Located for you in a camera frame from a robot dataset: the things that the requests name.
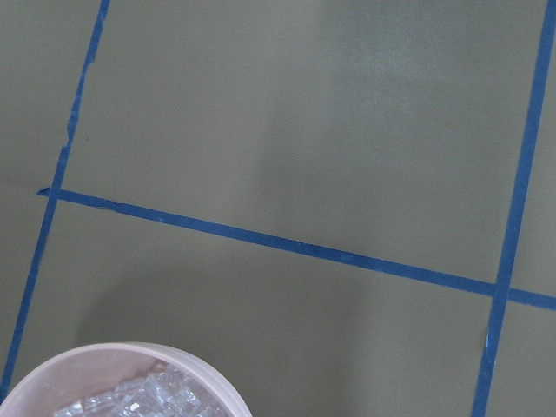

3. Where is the clear ice cubes pile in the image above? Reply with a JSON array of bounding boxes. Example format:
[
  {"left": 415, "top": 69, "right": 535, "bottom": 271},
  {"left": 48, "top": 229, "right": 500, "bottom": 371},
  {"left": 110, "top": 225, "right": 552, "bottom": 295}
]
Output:
[{"left": 52, "top": 364, "right": 228, "bottom": 417}]

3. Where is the pink bowl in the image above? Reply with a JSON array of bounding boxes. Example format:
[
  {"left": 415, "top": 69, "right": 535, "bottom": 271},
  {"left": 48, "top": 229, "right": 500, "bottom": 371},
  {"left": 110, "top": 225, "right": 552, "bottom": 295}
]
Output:
[{"left": 1, "top": 342, "right": 251, "bottom": 416}]

